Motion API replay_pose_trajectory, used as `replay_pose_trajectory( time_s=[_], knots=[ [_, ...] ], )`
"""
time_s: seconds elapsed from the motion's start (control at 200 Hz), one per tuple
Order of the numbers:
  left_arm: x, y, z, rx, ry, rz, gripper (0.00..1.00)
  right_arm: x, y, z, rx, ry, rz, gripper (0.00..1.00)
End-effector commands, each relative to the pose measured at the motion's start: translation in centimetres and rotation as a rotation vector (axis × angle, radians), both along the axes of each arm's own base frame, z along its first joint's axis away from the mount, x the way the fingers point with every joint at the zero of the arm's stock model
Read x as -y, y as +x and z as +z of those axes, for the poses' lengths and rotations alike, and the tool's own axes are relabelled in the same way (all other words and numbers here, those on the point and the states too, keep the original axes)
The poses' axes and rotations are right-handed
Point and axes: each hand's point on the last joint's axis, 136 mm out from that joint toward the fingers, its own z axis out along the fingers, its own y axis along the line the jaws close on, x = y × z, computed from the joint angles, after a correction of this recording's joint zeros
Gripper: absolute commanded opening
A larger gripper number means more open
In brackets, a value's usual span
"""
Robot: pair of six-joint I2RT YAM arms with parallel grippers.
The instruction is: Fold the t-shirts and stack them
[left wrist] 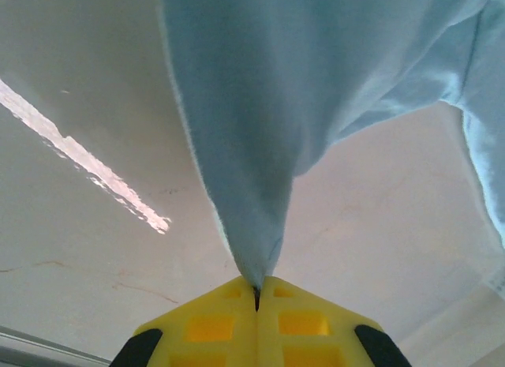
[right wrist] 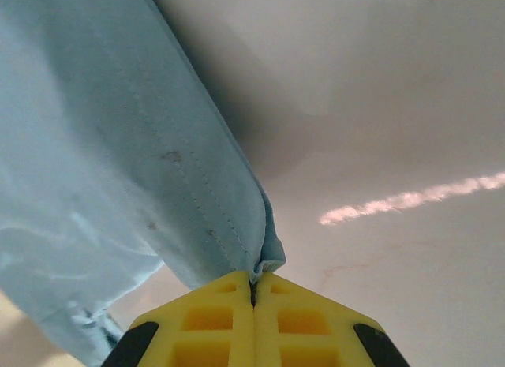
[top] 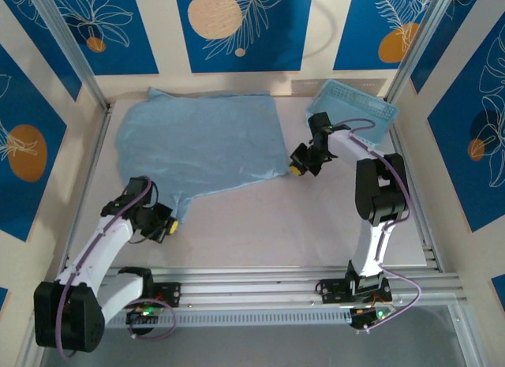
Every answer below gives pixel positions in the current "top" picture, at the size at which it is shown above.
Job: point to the aluminium frame post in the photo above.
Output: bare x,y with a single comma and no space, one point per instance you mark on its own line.
419,39
67,39

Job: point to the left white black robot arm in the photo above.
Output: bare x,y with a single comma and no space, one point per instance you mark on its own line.
94,248

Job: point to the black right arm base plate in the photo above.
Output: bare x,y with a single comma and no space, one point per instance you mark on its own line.
335,290

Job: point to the light blue t-shirt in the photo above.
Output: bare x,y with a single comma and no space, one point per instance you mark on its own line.
197,138

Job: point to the left circuit board green light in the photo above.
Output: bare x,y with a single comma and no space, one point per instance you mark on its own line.
144,313

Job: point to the circuit board green light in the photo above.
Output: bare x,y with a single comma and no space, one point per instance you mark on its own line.
372,315
144,313

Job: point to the right circuit board green light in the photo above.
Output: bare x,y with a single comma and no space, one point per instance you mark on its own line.
372,315

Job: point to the aluminium cross rail beam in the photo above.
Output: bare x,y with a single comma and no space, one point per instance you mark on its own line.
256,288

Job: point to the blue floral wall panel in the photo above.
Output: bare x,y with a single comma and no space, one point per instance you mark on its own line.
130,27
244,27
469,146
23,146
371,27

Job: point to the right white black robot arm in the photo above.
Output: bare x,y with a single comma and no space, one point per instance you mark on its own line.
378,193

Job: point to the blue plastic lattice basket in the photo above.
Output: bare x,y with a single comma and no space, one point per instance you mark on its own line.
355,98

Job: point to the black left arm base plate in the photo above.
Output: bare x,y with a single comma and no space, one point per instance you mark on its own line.
169,294

